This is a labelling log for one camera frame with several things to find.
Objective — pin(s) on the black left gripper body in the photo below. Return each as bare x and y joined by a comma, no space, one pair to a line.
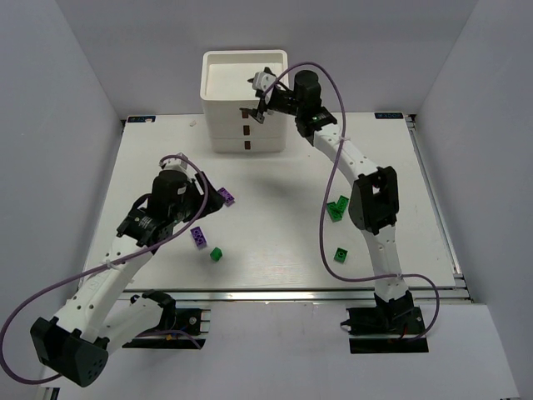
204,193

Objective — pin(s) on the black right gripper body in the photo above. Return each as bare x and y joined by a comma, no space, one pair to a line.
263,104

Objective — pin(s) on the white three-drawer storage box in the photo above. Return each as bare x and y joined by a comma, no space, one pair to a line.
227,96

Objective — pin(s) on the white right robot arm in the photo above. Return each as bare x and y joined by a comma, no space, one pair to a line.
374,201

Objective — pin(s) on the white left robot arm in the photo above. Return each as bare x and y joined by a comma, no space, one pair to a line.
78,340

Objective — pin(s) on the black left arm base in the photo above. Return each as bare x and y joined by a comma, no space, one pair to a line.
180,328

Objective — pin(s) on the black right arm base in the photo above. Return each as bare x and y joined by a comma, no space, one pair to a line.
372,332

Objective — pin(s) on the purple flat lego plate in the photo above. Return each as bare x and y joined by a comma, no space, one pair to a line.
228,198

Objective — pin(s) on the purple lego brick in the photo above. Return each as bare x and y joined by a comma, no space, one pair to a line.
198,237

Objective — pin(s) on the green small lego brick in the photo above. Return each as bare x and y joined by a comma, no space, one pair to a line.
216,254

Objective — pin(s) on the blue right corner label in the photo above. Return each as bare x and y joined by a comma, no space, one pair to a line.
388,115

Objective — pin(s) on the blue corner label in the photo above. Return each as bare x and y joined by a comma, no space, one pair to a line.
388,115
141,119

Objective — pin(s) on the blue left corner label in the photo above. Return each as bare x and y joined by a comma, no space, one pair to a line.
141,119

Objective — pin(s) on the green long lego brick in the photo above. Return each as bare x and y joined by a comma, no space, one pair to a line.
342,204

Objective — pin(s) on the green square lego brick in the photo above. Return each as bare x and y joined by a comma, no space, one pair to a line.
340,255

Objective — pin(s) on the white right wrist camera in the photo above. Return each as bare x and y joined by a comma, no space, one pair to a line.
262,80

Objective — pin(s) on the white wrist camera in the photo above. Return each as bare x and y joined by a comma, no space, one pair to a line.
262,80
176,162

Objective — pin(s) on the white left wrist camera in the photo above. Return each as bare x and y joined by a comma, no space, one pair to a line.
176,162

